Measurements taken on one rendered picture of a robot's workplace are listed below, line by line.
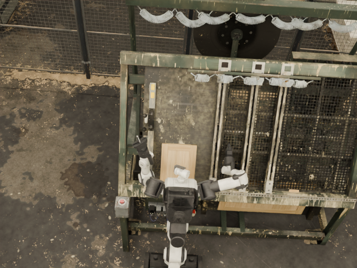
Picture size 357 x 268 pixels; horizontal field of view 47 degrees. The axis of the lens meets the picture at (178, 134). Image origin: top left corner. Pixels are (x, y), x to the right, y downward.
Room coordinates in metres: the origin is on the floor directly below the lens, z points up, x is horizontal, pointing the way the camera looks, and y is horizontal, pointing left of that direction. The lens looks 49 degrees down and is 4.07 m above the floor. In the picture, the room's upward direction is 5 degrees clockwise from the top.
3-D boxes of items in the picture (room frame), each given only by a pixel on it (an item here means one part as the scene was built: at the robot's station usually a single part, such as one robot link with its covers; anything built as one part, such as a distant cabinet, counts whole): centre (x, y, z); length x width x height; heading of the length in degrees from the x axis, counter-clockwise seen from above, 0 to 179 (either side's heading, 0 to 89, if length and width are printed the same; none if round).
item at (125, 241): (1.89, 0.44, 0.38); 0.06 x 0.06 x 0.75; 2
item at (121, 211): (1.89, 0.44, 0.84); 0.12 x 0.12 x 0.18; 2
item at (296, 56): (3.02, -1.31, 1.38); 0.70 x 0.15 x 0.85; 92
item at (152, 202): (1.97, 0.00, 0.69); 0.50 x 0.14 x 0.24; 92
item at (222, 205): (2.33, -0.93, 0.52); 0.90 x 0.02 x 0.55; 92
